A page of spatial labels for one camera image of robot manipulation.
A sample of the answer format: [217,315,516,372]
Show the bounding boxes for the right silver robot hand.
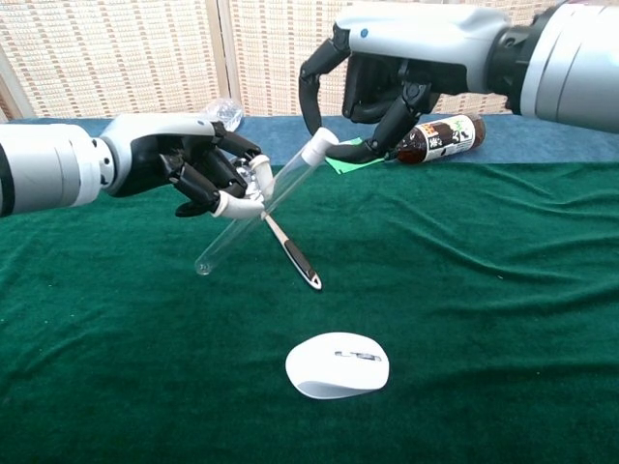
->
[298,3,512,165]

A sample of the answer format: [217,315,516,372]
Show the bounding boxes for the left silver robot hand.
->
[99,113,272,218]

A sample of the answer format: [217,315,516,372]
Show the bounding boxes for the clear glass test tube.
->
[193,150,318,277]

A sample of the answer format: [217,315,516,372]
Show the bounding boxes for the small white cap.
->
[300,127,340,168]

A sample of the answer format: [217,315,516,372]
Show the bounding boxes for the clear plastic water bottle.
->
[200,98,245,132]

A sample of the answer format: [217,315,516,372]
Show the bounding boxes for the woven bamboo folding screen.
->
[0,0,619,122]

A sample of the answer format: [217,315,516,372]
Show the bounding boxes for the dark tea bottle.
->
[386,113,487,166]

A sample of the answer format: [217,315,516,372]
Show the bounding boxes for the green foil packet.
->
[324,137,383,176]

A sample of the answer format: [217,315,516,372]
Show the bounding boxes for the blue table cloth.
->
[0,113,619,173]

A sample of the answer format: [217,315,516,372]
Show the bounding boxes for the green velvet cloth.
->
[0,161,619,464]

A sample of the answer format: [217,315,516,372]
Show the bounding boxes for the white computer mouse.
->
[284,331,391,400]

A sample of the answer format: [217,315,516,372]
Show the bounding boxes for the steel ladle with black handle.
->
[234,157,323,292]

